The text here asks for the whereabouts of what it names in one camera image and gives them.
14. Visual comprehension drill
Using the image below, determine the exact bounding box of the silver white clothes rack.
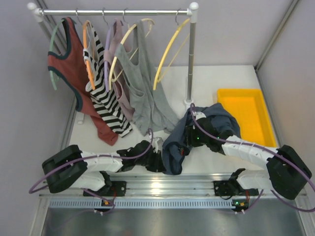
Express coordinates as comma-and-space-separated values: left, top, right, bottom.
27, 2, 199, 108

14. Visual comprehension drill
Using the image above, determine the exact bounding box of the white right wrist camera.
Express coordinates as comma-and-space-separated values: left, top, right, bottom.
190, 108, 206, 121

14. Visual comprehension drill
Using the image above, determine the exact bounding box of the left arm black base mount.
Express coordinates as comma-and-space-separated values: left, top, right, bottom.
89, 181, 127, 197

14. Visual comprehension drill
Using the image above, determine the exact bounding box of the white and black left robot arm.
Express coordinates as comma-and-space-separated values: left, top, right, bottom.
42, 137, 165, 196

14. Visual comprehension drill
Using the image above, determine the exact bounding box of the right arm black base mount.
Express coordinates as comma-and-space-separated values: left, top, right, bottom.
213, 180, 246, 200

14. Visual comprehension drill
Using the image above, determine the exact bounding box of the cream hanger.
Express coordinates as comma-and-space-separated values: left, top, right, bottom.
108, 18, 155, 91

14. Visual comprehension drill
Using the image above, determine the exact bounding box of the yellow plastic tray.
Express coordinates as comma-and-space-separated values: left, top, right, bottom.
217, 88, 277, 147

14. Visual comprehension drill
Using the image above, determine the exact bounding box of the lilac hanger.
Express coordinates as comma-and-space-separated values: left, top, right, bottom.
102, 8, 113, 92

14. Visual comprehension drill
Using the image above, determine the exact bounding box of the grey tank top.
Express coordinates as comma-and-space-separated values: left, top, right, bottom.
123, 24, 179, 135

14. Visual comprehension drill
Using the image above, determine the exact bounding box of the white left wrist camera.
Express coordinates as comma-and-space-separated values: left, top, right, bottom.
149, 133, 163, 153

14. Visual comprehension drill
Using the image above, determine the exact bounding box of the green hanger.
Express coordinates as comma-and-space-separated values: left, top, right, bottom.
48, 19, 64, 90

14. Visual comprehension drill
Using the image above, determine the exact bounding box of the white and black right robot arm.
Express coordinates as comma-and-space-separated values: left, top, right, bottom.
185, 118, 312, 200

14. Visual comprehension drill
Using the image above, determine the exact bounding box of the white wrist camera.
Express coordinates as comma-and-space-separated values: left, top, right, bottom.
149, 133, 163, 153
190, 108, 206, 121

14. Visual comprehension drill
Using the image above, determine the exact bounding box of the rust red tank top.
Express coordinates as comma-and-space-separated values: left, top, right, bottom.
54, 17, 118, 146

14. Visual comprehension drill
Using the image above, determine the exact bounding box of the black white striped tank top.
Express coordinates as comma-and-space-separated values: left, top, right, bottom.
83, 20, 132, 137

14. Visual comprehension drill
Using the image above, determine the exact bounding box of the mauve tank top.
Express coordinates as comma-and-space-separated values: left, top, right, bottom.
106, 18, 134, 121

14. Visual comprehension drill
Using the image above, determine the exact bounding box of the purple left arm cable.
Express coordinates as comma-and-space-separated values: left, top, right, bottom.
29, 127, 154, 214

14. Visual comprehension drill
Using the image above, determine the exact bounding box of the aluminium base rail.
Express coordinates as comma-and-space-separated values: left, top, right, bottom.
39, 173, 306, 209

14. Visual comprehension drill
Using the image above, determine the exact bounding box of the orange hanger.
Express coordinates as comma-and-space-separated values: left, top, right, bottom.
75, 8, 96, 90

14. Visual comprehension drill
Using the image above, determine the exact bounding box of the yellow hanger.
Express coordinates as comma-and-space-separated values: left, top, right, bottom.
153, 8, 190, 90

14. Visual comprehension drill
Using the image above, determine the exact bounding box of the blue printed tank top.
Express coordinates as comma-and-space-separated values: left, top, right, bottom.
162, 103, 241, 175

